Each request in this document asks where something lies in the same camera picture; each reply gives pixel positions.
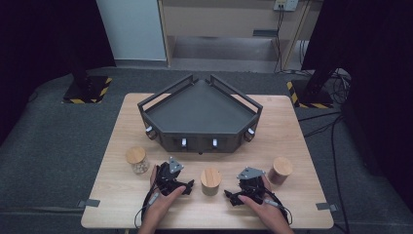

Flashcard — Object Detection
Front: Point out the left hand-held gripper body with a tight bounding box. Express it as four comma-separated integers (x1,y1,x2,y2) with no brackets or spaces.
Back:
155,156,185,197

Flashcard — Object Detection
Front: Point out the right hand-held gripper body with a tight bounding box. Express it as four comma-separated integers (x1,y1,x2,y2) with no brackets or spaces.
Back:
236,166,266,206

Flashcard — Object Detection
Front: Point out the glass jar of white beans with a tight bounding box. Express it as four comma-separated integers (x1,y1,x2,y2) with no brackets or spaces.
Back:
125,145,151,176

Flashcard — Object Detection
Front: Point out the wooden jar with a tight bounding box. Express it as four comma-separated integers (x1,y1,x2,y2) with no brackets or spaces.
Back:
267,156,294,186

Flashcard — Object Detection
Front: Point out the dark grey corner rack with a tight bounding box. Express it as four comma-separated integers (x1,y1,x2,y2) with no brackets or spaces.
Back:
136,73,264,154

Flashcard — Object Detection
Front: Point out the person's right hand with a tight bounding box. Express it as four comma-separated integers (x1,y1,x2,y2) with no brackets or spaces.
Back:
238,175,288,226

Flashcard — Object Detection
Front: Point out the person's left hand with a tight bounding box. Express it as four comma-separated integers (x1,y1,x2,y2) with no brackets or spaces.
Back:
142,165,187,225

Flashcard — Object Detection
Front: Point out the grey tape piece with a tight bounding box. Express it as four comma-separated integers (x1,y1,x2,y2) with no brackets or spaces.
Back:
77,198,101,209
316,202,339,212

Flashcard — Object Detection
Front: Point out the black stand with striped base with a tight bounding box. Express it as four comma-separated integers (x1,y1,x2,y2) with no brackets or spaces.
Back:
285,64,339,109
62,55,113,104

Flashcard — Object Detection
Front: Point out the white panel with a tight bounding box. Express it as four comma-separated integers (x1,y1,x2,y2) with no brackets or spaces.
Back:
95,0,168,61

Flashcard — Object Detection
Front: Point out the wooden cabinet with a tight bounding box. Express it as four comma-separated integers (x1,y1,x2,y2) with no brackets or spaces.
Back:
157,0,322,71

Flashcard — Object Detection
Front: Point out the black curtain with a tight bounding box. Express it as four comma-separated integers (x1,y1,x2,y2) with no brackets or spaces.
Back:
301,0,413,213
0,0,116,145

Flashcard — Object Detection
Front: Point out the left hand-held gripper cable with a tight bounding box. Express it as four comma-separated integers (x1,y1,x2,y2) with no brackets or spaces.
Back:
133,183,161,229

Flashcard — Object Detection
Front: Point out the hand-held gripper cable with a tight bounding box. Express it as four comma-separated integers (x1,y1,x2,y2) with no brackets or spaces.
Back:
262,188,293,226
133,183,161,229

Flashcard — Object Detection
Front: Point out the right hand-held gripper cable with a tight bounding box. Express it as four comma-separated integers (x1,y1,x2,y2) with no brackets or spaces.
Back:
262,188,293,226

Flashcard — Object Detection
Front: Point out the black floor cable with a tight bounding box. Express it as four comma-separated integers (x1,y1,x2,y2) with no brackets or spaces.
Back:
303,115,351,234

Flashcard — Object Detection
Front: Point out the tangled cable bundle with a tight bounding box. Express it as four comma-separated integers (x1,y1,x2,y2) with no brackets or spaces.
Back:
329,67,353,105

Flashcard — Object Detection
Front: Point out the black outlet cable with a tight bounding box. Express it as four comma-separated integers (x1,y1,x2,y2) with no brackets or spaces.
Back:
273,6,286,73

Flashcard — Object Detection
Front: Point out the white wall power outlet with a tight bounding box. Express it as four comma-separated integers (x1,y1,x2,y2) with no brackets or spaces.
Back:
273,0,300,12

